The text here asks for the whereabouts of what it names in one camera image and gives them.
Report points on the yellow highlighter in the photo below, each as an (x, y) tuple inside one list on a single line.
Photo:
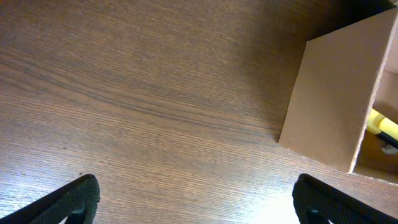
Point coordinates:
[(382, 127)]

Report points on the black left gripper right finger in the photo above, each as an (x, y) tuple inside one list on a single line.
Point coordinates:
[(317, 202)]

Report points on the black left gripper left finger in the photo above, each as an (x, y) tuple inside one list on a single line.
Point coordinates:
[(75, 202)]

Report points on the brown cardboard box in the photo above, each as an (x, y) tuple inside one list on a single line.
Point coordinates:
[(343, 75)]

